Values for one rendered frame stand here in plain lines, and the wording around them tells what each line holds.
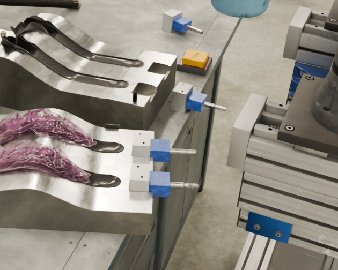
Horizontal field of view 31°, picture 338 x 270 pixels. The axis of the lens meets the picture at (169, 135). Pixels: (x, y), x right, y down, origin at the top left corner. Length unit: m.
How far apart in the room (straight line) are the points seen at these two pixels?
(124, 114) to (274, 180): 0.39
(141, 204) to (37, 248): 0.20
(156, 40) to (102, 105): 0.50
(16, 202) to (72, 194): 0.10
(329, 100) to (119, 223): 0.42
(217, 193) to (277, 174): 1.38
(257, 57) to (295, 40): 2.04
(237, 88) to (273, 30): 0.82
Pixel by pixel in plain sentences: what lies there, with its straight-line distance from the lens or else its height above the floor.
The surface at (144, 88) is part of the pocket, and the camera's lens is 1.39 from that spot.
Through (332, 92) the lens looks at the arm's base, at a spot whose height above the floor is 1.09.
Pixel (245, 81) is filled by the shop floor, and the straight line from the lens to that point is 3.28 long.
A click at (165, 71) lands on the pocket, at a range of 1.48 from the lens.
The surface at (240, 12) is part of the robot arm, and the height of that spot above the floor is 1.29.
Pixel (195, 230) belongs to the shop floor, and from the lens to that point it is 2.30.
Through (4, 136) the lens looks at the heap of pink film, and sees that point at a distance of 1.20.
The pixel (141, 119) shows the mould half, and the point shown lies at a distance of 1.31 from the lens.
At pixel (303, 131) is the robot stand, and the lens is 1.01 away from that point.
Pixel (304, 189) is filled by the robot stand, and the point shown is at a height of 0.90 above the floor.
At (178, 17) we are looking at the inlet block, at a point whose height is 0.84.
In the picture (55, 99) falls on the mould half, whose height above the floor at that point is 0.85.
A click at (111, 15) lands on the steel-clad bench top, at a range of 1.93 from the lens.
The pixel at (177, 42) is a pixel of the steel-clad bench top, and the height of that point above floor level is 0.80.
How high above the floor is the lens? 1.58
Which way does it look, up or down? 35 degrees down
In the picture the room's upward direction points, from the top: 5 degrees clockwise
